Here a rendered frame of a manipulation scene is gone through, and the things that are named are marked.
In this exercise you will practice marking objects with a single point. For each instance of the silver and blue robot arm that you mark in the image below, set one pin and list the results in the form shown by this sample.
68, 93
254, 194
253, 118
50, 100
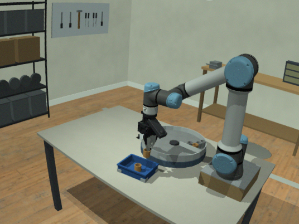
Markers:
238, 75

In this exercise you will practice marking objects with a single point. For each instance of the bronze bushing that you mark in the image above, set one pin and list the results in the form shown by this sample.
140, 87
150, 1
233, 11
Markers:
137, 167
146, 154
195, 145

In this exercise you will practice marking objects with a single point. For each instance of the blue crate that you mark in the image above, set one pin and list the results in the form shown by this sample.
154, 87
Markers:
148, 168

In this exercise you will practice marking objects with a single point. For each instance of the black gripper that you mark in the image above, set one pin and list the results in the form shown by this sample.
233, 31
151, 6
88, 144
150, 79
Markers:
149, 137

